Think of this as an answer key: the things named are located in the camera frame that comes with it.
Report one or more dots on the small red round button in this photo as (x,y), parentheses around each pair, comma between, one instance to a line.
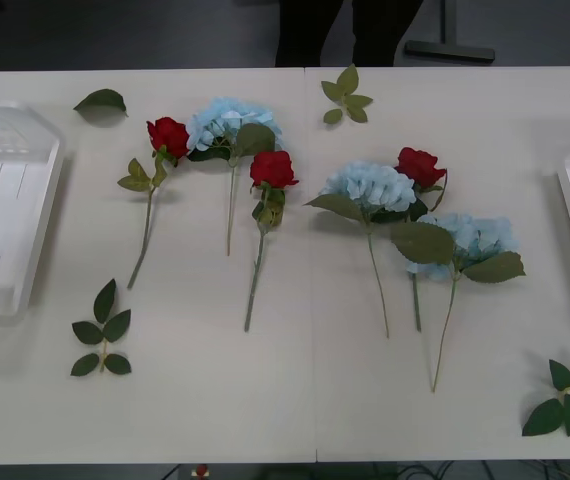
(200,470)

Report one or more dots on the pale blue flower with stem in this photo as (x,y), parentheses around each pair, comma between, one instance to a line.
(485,235)
(375,185)
(225,120)

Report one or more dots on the dark green leaf twig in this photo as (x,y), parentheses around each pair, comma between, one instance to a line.
(104,305)
(545,417)

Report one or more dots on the single dark green leaf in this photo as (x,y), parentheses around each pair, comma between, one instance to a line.
(100,101)

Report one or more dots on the pale green leaf twig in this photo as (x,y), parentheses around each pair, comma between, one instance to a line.
(347,82)

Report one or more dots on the red rose with green stem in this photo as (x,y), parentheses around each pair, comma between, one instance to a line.
(167,135)
(272,170)
(417,165)

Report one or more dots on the black stand foot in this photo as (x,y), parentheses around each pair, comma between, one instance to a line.
(447,50)

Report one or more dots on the person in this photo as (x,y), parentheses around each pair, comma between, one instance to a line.
(305,30)

